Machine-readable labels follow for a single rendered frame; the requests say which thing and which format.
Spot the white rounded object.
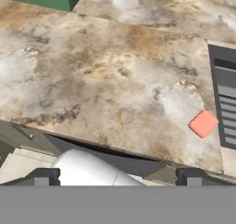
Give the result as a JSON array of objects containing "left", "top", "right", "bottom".
[{"left": 50, "top": 147, "right": 145, "bottom": 187}]

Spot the grey-brown cabinet front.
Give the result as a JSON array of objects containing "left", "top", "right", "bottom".
[{"left": 0, "top": 119, "right": 63, "bottom": 158}]

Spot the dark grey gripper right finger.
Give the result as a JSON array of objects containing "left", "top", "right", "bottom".
[{"left": 175, "top": 166, "right": 236, "bottom": 187}]

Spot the pink square sponge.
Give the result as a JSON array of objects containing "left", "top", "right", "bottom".
[{"left": 187, "top": 109, "right": 220, "bottom": 139}]

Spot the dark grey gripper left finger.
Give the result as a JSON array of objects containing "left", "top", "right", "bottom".
[{"left": 2, "top": 167, "right": 61, "bottom": 187}]

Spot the dark grey striped appliance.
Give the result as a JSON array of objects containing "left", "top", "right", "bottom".
[{"left": 207, "top": 40, "right": 236, "bottom": 151}]

